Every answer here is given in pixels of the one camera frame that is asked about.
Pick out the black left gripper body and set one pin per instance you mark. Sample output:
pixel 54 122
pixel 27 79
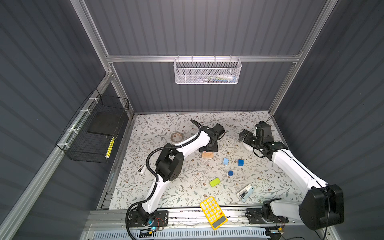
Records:
pixel 214 148

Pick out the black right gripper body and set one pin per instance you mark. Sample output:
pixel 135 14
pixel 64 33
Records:
pixel 250 139

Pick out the wooden block with holes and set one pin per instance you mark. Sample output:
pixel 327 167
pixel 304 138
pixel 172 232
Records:
pixel 208 155

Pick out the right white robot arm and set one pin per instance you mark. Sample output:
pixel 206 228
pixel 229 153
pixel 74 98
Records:
pixel 322 205

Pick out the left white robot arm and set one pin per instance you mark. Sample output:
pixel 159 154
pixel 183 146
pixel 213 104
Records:
pixel 166 163

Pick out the green block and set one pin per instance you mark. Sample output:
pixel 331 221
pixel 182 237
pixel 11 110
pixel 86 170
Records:
pixel 215 182

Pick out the white round device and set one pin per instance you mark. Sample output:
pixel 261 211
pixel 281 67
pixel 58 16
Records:
pixel 247 147

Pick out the dark blue cube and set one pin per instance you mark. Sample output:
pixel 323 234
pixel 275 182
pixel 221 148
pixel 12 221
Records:
pixel 240 162

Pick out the tape roll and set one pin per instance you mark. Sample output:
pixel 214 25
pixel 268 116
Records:
pixel 176 137

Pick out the white light-blue stapler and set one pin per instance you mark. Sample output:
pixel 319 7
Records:
pixel 245 193

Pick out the pens in white basket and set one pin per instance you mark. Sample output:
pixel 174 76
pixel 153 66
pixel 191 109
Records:
pixel 220 79

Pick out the yellow calculator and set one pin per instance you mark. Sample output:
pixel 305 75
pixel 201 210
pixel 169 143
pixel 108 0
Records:
pixel 213 213

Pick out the small white plastic clip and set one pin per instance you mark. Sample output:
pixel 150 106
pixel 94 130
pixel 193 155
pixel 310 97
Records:
pixel 142 170

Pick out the yellow marker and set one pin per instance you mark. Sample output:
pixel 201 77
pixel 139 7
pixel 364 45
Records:
pixel 110 148

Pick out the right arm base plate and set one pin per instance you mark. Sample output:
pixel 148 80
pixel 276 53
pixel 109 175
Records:
pixel 264 216

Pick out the white wire basket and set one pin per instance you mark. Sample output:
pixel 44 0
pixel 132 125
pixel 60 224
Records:
pixel 188 71

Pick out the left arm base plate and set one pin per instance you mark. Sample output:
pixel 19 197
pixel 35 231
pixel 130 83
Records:
pixel 137 219

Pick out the black wire basket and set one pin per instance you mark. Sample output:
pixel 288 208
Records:
pixel 88 137

